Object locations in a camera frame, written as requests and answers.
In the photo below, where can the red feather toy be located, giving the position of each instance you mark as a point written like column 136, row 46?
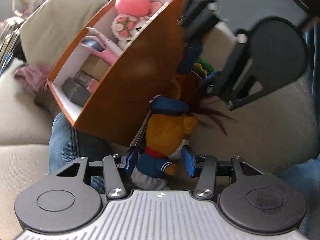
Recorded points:
column 184, row 88

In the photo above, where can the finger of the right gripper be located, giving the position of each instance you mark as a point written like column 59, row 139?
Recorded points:
column 191, row 53
column 210, row 79

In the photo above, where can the white crochet bunny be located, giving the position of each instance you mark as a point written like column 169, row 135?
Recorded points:
column 125, row 27

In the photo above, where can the beige cushion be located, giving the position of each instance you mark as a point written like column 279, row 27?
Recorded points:
column 49, row 31

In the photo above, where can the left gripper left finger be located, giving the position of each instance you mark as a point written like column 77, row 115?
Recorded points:
column 112, row 175

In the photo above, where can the burger shaped toy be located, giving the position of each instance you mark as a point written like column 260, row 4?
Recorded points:
column 203, row 68

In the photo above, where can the person's brown sock foot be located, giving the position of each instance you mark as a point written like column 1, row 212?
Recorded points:
column 46, row 100

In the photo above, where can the beige sofa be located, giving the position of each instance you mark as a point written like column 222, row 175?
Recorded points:
column 273, row 133

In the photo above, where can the person's left leg jeans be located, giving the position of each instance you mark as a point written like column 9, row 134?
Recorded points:
column 67, row 143

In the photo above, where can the brown cardboard box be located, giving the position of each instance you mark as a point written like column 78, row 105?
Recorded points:
column 95, row 67

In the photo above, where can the pink velvet cloth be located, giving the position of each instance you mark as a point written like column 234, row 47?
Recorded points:
column 33, row 77

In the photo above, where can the brown photo card box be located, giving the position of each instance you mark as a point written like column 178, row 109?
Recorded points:
column 86, row 81

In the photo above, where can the dark grey box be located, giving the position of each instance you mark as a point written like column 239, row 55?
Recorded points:
column 75, row 92

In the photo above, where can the pink ball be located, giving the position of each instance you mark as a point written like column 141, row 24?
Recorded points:
column 135, row 8

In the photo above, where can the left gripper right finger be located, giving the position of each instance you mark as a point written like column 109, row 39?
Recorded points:
column 206, row 168

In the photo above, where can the brown bear plush blue hat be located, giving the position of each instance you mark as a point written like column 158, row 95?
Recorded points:
column 167, row 132

